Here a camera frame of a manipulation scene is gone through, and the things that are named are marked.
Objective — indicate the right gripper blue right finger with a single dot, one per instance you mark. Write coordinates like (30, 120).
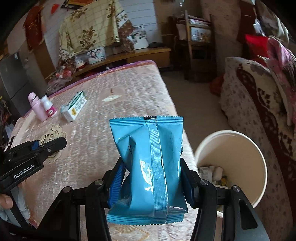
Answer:
(190, 185)

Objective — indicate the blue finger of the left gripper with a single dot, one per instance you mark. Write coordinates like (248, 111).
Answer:
(52, 147)
(34, 144)

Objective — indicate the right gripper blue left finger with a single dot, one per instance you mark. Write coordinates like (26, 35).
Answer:
(114, 182)

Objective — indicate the white green milk carton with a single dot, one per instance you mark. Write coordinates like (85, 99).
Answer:
(71, 110)

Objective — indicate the blue snack bag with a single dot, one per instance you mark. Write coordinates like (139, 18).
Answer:
(150, 148)

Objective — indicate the white trash bin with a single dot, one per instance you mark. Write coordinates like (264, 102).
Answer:
(240, 158)

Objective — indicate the person's left hand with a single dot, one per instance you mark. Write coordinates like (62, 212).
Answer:
(5, 201)

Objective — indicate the white pill bottle pink label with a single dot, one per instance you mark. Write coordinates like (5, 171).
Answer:
(48, 106)

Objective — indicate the pink thermos bottle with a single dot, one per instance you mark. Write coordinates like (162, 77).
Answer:
(37, 107)

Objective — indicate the floral sofa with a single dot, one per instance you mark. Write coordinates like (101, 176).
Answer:
(253, 105)

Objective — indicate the framed couple photo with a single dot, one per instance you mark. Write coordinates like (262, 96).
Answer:
(96, 55)

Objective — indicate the wooden chair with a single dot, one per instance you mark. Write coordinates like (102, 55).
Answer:
(195, 48)

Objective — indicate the wooden tv cabinet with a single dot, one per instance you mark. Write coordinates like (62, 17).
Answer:
(161, 56)

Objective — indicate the floral yellow draped cloth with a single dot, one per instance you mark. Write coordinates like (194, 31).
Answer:
(89, 27)

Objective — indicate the red pillow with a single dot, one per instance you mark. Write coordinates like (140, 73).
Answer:
(257, 47)

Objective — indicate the pink floral blanket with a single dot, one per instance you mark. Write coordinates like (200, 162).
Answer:
(281, 64)

